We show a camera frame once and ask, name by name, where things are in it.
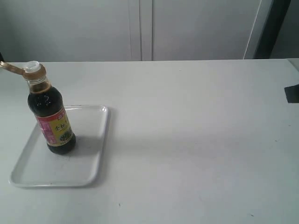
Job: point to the dark soy sauce bottle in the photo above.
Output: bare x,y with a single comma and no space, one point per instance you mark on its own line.
46,103

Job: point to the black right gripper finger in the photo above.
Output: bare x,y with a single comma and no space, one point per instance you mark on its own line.
292,94

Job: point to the white rectangular plastic tray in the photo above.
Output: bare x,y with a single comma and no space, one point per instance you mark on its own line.
37,166

